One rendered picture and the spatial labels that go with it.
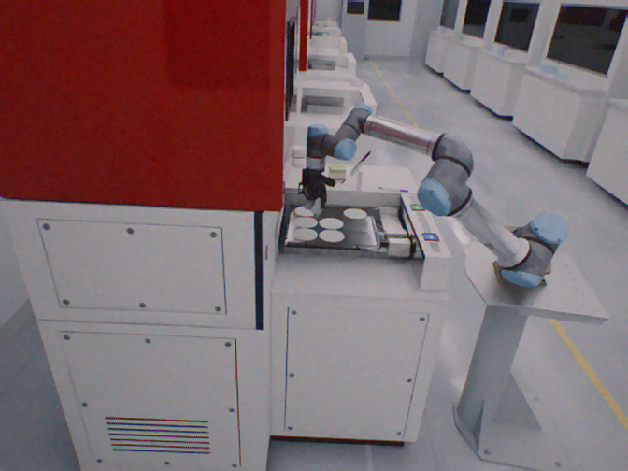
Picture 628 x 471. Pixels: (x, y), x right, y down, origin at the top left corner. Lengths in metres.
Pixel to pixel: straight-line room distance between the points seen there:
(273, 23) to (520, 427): 2.04
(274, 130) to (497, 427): 1.79
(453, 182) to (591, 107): 4.97
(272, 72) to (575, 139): 5.49
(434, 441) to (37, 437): 1.73
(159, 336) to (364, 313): 0.69
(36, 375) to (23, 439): 0.39
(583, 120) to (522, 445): 4.58
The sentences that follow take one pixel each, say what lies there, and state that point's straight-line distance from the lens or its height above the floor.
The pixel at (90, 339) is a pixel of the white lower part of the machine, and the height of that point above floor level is 0.75.
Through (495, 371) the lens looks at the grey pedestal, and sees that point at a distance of 2.14.
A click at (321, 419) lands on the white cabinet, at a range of 2.03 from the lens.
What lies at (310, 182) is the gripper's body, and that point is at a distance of 1.70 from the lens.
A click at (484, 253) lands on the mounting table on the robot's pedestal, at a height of 0.82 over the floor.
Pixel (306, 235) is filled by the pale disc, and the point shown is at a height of 0.90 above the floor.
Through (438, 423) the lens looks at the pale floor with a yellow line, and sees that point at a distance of 2.38.
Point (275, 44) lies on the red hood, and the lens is 1.11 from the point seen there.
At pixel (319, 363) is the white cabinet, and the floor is 0.50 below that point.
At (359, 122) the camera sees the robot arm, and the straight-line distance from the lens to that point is 1.64.
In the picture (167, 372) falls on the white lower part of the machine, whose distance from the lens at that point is 1.63.
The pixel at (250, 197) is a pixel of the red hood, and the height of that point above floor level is 1.26.
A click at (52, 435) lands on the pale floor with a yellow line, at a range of 2.44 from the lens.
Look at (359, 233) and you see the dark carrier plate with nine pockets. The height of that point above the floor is 0.90.
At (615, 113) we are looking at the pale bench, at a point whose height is 0.79.
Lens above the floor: 1.75
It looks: 29 degrees down
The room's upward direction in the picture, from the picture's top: 3 degrees clockwise
